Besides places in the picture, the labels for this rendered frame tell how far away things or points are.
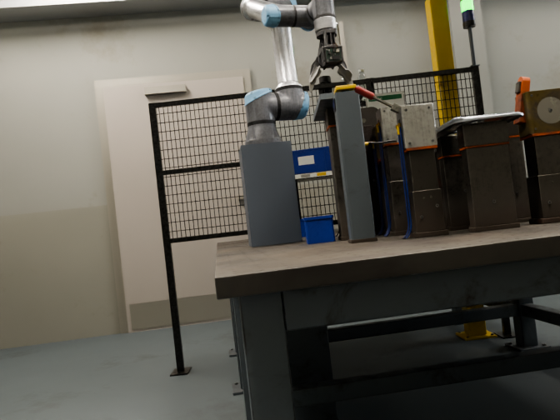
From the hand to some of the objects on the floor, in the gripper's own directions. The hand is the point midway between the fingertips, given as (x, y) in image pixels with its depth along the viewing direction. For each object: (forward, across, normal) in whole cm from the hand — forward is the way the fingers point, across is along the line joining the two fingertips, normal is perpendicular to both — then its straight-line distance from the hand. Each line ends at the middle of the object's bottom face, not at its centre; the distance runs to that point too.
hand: (331, 92), depth 188 cm
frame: (+121, +37, +40) cm, 133 cm away
